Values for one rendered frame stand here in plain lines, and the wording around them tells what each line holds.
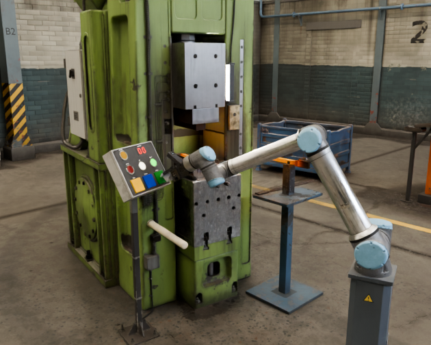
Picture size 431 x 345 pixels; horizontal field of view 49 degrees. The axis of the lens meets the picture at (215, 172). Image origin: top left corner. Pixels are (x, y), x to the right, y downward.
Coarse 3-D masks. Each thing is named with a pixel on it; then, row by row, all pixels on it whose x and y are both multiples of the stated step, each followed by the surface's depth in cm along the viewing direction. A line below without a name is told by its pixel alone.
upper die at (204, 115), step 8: (176, 112) 309; (184, 112) 300; (192, 112) 292; (200, 112) 295; (208, 112) 298; (216, 112) 302; (184, 120) 301; (192, 120) 293; (200, 120) 296; (208, 120) 299; (216, 120) 303
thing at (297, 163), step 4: (276, 160) 308; (280, 160) 306; (284, 160) 304; (288, 160) 301; (292, 160) 300; (296, 160) 297; (300, 160) 295; (304, 160) 295; (296, 164) 296; (300, 164) 296; (304, 164) 294; (308, 164) 292; (308, 168) 292
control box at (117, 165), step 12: (144, 144) 271; (108, 156) 251; (120, 156) 252; (132, 156) 259; (144, 156) 267; (156, 156) 275; (108, 168) 252; (120, 168) 249; (156, 168) 270; (120, 180) 250; (156, 180) 267; (120, 192) 251; (132, 192) 248; (144, 192) 256
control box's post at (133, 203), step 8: (136, 200) 271; (136, 208) 272; (136, 216) 273; (136, 224) 274; (136, 232) 275; (136, 240) 277; (136, 248) 278; (136, 256) 279; (136, 264) 280; (136, 272) 281; (136, 280) 282; (136, 288) 283; (136, 296) 285; (136, 304) 286; (136, 312) 288; (136, 320) 289
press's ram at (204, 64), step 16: (176, 48) 288; (192, 48) 283; (208, 48) 289; (224, 48) 295; (176, 64) 290; (192, 64) 285; (208, 64) 291; (224, 64) 298; (176, 80) 293; (192, 80) 287; (208, 80) 293; (224, 80) 300; (176, 96) 296; (192, 96) 289; (208, 96) 296; (224, 96) 303
